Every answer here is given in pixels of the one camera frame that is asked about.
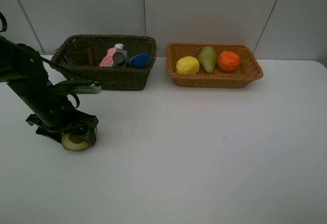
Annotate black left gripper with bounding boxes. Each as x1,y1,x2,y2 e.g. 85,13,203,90
26,104,99,146

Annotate halved avocado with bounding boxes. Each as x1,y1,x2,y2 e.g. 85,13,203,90
61,128,91,151

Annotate pink bottle white cap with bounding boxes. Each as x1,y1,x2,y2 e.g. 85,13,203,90
99,43,124,67

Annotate translucent pink cup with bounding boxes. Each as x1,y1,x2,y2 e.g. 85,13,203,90
67,39,94,66

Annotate black pump dispenser bottle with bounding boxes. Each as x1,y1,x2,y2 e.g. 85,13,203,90
112,49,130,68

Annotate white bottle blue cap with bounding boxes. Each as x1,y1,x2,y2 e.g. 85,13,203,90
130,53,150,68

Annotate yellow lemon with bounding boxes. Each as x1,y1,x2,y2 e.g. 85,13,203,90
175,56,200,75

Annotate green red pear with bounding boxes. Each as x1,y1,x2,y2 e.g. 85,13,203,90
197,46,218,74

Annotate orange fruit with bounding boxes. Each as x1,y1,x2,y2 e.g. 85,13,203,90
217,51,240,73

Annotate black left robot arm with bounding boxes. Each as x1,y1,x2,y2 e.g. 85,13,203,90
1,37,99,146

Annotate dark brown wicker basket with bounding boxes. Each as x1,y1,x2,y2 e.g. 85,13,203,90
51,35,157,91

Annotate orange wicker basket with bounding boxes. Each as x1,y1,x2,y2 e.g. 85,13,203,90
166,42,263,88

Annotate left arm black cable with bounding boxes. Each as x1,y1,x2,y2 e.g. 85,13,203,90
0,11,118,109

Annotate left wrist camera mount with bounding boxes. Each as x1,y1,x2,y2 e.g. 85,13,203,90
53,79,102,95

